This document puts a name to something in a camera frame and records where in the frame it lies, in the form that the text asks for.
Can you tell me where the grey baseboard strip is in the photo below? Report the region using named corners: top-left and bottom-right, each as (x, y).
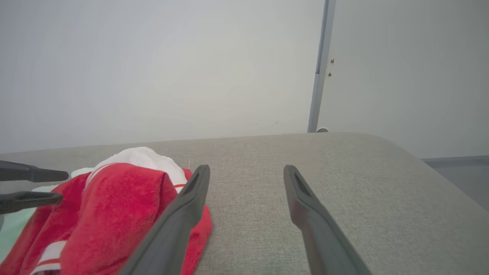
top-left (420, 155), bottom-right (489, 168)

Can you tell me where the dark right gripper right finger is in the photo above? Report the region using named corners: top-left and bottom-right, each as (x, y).
top-left (283, 165), bottom-right (373, 275)

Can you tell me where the grey door panel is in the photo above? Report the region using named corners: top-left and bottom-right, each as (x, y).
top-left (308, 0), bottom-right (337, 133)

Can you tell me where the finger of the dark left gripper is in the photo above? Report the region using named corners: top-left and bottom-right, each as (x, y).
top-left (0, 191), bottom-right (63, 215)
top-left (0, 160), bottom-right (70, 183)

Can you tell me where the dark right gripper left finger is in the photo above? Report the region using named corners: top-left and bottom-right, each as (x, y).
top-left (119, 164), bottom-right (211, 275)

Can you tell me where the red and white garment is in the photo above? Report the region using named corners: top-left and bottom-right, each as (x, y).
top-left (0, 147), bottom-right (213, 275)

